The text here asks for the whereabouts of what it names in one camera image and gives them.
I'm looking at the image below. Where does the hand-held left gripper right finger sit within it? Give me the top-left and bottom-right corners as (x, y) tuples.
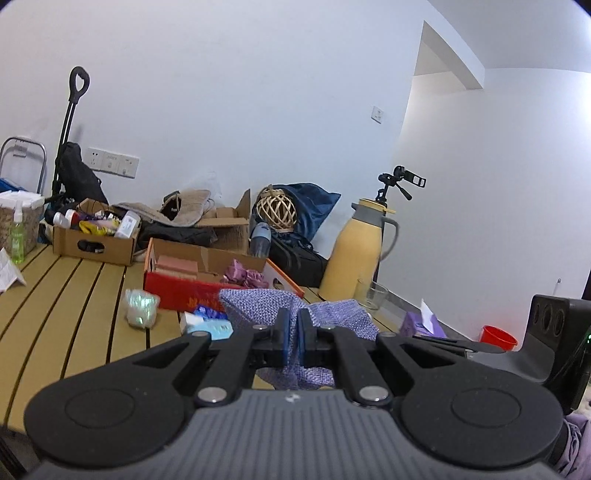
(299, 308), (462, 408)

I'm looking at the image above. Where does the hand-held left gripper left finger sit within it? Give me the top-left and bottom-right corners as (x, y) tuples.
(134, 308), (291, 408)

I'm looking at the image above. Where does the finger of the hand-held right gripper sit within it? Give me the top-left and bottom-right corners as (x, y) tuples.
(412, 335), (507, 354)

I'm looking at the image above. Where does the purple woven cloth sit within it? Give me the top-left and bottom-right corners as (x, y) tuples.
(219, 288), (380, 391)

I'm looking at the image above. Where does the red cardboard box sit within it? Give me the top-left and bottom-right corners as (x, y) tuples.
(143, 237), (305, 311)

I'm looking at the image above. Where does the clear plastic bag of cotton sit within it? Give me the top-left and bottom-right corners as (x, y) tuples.
(124, 288), (160, 329)

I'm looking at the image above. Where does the red plastic bucket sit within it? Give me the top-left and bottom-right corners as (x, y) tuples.
(478, 325), (519, 352)

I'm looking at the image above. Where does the purple tissue box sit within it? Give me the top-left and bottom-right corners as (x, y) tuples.
(399, 299), (447, 339)

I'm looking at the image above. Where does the blue tissue packet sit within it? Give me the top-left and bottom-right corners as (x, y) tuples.
(179, 307), (234, 341)

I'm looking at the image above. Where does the purple plush toy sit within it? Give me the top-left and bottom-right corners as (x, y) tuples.
(221, 259), (270, 289)

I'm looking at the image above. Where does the black bag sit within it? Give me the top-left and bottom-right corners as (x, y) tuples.
(268, 236), (329, 288)

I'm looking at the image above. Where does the clear glass cup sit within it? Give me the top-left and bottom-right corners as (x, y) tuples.
(355, 278), (390, 311)

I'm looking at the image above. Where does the yellow thermos jug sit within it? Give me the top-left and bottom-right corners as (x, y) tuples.
(318, 198), (399, 301)

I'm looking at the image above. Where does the grey blue water bottle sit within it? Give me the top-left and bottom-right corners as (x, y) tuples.
(249, 222), (272, 258)

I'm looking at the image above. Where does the open brown cardboard box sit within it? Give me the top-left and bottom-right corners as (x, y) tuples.
(196, 188), (253, 254)

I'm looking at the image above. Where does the pink box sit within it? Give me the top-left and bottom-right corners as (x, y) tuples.
(154, 255), (199, 278)

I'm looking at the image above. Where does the wicker ball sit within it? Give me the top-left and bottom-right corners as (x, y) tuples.
(256, 186), (297, 230)

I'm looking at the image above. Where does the dark blue cloth bag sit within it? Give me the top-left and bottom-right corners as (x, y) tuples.
(277, 183), (342, 251)

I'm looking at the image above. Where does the black clothing pile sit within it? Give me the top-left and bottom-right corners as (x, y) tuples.
(137, 218), (218, 248)

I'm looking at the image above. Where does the beige fleece boot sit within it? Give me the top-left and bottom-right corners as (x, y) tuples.
(161, 189), (219, 227)

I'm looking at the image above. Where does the white labelled bottle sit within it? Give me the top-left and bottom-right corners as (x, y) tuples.
(113, 211), (141, 239)

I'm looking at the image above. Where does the grey beige towel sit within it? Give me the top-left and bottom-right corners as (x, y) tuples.
(115, 201), (163, 223)

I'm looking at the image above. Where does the yellow snack packet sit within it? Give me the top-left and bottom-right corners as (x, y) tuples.
(78, 220), (122, 236)

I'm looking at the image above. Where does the black folding trolley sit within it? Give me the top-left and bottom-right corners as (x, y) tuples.
(46, 66), (110, 206)

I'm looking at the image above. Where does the clear container with white lid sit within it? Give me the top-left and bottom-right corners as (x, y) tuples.
(0, 190), (46, 257)

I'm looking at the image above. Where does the green spray bottle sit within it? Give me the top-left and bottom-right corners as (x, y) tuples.
(10, 200), (27, 265)

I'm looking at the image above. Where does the white paper sheet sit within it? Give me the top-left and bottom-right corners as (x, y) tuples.
(0, 248), (27, 295)

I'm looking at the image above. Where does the black tripod with camera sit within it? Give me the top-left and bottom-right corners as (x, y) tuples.
(375, 165), (427, 205)

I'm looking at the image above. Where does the brown cardboard box with handle hole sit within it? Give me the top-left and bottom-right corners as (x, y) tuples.
(52, 198), (141, 267)

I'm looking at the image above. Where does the white wall socket panel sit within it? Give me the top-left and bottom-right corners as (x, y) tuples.
(85, 147), (140, 179)

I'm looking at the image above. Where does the metal tube frame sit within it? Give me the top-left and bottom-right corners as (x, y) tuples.
(0, 137), (48, 195)

